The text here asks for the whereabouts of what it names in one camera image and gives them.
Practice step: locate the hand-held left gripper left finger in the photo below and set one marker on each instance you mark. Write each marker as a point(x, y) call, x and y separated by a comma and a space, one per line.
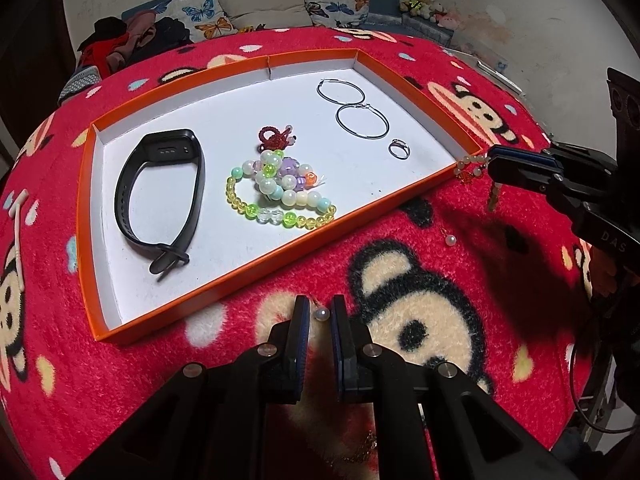
point(301, 345)

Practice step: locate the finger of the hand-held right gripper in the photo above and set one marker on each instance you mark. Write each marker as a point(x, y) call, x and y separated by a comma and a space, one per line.
point(520, 172)
point(520, 154)

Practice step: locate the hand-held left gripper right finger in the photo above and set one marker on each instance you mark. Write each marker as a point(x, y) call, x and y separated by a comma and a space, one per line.
point(336, 345)

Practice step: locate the pearl drop earring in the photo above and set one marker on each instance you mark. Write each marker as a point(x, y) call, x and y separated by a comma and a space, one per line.
point(321, 314)
point(450, 240)

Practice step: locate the silver hoop earring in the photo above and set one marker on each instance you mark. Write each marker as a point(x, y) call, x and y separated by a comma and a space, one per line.
point(318, 91)
point(338, 117)

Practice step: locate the red knot charm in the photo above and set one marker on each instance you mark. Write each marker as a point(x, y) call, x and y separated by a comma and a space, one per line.
point(272, 137)

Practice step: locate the orange cardboard tray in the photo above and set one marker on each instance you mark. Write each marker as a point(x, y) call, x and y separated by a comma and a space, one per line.
point(225, 110)

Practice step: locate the person's right hand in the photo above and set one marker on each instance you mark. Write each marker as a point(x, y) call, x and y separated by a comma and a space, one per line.
point(604, 272)

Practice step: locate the red monkey print blanket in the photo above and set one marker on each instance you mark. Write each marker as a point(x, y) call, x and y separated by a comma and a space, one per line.
point(500, 270)

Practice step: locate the group of plush toys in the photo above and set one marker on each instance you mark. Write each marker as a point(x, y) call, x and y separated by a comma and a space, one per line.
point(425, 7)

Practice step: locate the black fitness band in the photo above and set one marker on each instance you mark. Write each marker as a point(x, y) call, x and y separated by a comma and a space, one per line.
point(192, 195)

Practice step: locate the butterfly print pillow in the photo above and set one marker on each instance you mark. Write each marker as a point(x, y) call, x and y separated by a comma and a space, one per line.
point(335, 2)
point(202, 12)

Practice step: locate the plain beige pillow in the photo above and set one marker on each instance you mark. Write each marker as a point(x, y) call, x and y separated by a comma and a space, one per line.
point(265, 5)

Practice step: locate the pile of dark clothes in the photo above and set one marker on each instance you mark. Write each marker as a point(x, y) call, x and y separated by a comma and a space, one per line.
point(135, 40)

